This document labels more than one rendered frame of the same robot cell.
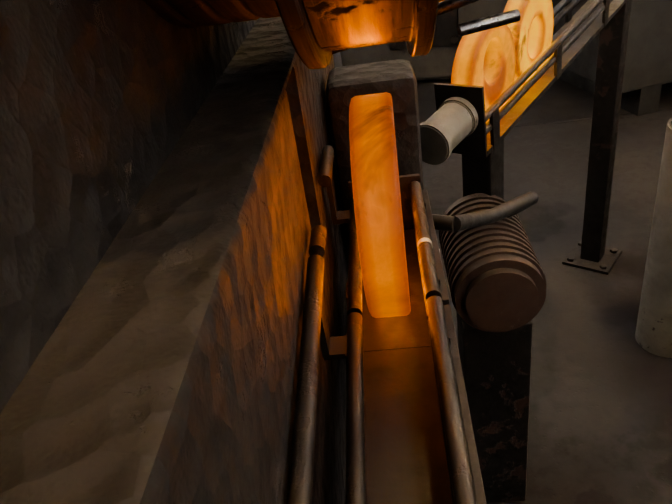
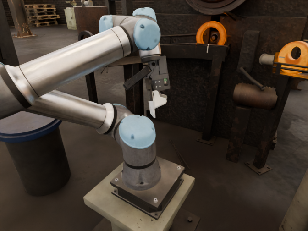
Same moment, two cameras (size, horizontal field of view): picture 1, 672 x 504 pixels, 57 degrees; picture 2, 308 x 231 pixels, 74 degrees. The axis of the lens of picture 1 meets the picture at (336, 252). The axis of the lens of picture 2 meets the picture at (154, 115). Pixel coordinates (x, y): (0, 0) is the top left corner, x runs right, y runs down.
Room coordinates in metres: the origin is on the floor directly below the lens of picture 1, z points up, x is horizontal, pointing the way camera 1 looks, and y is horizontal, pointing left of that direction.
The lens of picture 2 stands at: (0.65, -1.45, 0.94)
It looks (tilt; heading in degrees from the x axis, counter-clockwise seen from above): 29 degrees down; 112
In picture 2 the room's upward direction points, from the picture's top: straight up
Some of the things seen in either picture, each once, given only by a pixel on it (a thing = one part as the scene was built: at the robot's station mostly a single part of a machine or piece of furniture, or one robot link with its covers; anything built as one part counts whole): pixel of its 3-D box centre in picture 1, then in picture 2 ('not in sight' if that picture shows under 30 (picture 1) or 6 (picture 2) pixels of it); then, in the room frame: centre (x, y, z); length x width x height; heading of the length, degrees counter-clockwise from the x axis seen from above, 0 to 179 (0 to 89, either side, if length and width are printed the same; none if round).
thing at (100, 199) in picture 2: not in sight; (142, 190); (0.39, -0.94, 0.28); 0.32 x 0.32 x 0.04; 80
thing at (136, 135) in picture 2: not in sight; (137, 138); (0.38, -0.94, 0.53); 0.13 x 0.12 x 0.14; 146
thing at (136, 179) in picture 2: not in sight; (140, 164); (0.39, -0.94, 0.42); 0.15 x 0.15 x 0.10
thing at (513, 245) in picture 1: (488, 360); (246, 125); (0.77, -0.22, 0.27); 0.22 x 0.13 x 0.53; 173
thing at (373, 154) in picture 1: (381, 206); (211, 36); (0.46, -0.04, 0.75); 0.18 x 0.03 x 0.18; 173
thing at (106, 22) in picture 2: not in sight; (121, 29); (0.30, -0.86, 0.87); 0.11 x 0.11 x 0.08; 56
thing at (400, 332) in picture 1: (393, 285); not in sight; (0.48, -0.05, 0.66); 0.19 x 0.07 x 0.01; 173
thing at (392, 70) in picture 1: (376, 168); (248, 52); (0.70, -0.07, 0.68); 0.11 x 0.08 x 0.24; 83
